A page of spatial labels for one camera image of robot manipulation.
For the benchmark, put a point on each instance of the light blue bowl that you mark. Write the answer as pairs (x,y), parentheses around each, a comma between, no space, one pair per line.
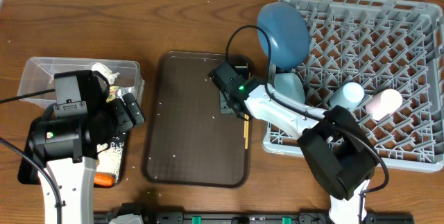
(290,85)

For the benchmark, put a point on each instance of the wooden chopstick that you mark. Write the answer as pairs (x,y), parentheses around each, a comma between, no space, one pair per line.
(246,131)

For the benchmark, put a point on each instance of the grey dishwasher rack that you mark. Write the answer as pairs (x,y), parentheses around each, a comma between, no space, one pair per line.
(381,44)

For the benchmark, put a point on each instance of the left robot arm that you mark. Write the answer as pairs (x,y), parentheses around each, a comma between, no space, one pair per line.
(64,141)

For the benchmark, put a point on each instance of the white rice pile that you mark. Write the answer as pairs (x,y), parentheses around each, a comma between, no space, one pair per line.
(110,156)

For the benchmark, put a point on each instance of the large blue plate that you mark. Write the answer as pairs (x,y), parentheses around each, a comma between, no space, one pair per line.
(288,34)

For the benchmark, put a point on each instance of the pink cup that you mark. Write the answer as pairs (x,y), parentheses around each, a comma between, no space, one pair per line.
(384,103)

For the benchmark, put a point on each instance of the white tissue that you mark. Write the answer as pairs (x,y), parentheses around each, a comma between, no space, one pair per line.
(106,72)

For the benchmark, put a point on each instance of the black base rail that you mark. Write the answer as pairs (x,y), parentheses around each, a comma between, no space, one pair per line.
(137,213)

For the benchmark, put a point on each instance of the light blue cup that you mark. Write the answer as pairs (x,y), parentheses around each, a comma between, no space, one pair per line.
(348,96)

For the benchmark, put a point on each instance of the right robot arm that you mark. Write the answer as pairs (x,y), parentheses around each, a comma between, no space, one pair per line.
(339,155)

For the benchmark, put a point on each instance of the brown serving tray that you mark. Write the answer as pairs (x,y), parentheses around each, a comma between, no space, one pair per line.
(193,138)

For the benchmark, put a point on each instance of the black plastic tray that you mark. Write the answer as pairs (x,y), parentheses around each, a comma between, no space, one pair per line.
(27,174)

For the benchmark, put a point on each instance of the orange carrot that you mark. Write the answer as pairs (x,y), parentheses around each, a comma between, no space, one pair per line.
(104,180)

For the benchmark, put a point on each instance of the clear plastic bin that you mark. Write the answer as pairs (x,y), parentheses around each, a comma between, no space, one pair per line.
(38,78)

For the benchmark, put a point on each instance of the yellow green snack wrapper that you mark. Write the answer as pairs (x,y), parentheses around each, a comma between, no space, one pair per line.
(112,93)

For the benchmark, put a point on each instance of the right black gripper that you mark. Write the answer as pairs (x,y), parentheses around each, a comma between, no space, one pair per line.
(224,100)

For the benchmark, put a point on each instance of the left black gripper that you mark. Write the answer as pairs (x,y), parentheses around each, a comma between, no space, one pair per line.
(129,119)

